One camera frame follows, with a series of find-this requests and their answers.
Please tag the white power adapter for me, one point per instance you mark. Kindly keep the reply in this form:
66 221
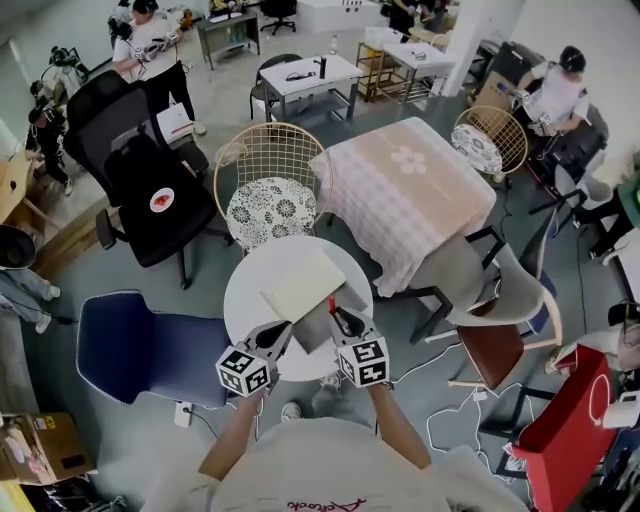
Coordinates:
480 395

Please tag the grey desk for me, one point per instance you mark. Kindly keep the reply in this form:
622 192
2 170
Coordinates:
225 25

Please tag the white power strip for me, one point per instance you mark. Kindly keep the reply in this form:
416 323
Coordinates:
183 415

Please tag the person's right shoe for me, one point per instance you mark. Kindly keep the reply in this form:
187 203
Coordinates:
330 382

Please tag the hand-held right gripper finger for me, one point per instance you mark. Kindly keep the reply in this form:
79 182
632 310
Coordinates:
336 327
367 330

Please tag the white plate with red fruit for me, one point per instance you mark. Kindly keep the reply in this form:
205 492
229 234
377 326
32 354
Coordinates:
162 200

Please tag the blue fabric chair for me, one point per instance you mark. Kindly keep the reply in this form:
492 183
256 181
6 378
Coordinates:
150 350

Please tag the pink checked tablecloth table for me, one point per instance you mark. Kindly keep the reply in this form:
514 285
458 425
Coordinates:
400 200

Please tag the wooden desk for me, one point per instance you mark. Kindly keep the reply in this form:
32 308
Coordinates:
15 200

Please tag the black frame grey seat chair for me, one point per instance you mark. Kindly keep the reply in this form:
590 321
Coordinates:
450 270

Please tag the person's grey trousers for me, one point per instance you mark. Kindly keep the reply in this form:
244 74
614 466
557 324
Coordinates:
340 405

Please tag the floral round cushion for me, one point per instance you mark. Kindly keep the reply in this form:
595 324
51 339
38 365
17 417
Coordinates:
272 212
477 147

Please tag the person's left forearm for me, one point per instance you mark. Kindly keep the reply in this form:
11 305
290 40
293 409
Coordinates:
232 440

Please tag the person's white shirt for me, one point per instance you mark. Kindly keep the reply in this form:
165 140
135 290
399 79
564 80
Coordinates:
325 465

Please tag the gold metal rack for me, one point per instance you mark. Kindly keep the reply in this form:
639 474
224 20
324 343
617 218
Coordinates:
367 52

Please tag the white box red stripe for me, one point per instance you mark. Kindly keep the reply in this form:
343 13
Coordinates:
175 122

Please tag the white desk with shelf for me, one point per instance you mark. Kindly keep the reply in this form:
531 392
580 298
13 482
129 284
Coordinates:
340 70

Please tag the red paper bag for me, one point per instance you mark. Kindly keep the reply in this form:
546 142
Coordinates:
565 450

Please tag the person's right forearm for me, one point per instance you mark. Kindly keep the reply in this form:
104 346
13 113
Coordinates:
400 430

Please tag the black plastic bin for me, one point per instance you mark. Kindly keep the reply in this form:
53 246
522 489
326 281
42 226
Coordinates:
575 150

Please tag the small red elongated object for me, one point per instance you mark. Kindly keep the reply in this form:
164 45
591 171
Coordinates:
331 302

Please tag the clear bottle red cap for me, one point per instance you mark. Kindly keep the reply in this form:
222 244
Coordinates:
333 47

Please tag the grey shell armchair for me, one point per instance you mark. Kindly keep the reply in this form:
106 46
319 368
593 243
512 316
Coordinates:
520 295

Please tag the white round table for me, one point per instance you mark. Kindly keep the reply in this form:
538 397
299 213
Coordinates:
250 300

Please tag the black mesh office chair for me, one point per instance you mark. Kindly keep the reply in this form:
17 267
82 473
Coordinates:
165 230

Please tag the person's left shoe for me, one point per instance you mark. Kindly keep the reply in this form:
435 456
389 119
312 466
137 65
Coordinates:
291 411

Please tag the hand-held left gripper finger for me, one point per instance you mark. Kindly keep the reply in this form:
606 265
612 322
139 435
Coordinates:
262 334
282 350

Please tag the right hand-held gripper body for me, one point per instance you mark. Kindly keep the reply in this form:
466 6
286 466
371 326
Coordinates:
365 362

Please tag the black swivel chair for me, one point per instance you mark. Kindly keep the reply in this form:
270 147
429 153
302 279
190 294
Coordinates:
277 7

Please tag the black cylinder bottle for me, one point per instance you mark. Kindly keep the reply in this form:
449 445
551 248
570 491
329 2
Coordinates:
322 67

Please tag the brown seat cushion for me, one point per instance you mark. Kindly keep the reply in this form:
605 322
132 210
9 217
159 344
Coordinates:
492 352

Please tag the cardboard box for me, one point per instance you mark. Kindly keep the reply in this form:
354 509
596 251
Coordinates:
305 285
55 440

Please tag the small white table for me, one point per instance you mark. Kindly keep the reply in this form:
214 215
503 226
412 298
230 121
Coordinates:
435 62

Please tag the white shell chair black legs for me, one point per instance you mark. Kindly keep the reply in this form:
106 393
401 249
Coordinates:
595 192

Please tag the white counter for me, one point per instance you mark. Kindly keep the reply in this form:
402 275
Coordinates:
325 17

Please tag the person's shoe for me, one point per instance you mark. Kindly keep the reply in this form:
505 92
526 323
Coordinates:
291 411
330 382

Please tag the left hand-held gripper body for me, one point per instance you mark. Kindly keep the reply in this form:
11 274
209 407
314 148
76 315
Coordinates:
242 372

